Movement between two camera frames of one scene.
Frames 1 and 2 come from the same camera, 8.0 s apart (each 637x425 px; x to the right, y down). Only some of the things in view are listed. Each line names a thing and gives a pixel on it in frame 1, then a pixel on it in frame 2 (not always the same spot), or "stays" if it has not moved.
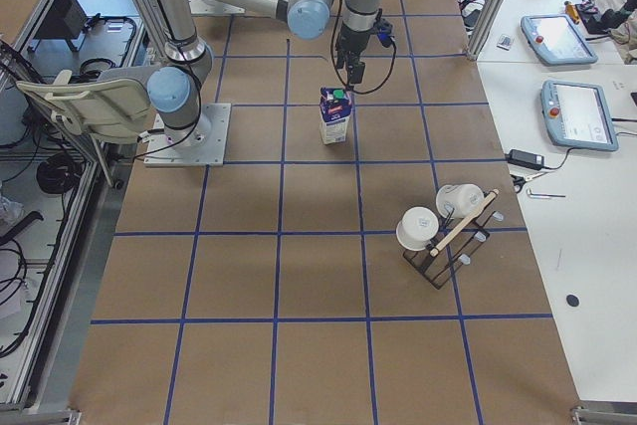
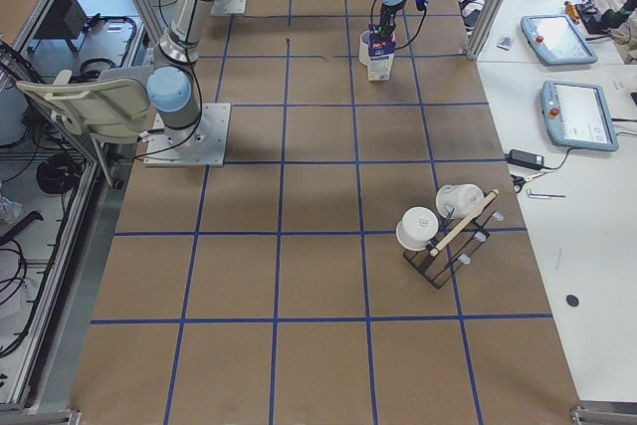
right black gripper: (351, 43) -> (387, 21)
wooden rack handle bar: (434, 251) stays
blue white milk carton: (335, 108) -> (380, 54)
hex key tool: (534, 195) stays
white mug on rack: (417, 227) stays
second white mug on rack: (458, 201) stays
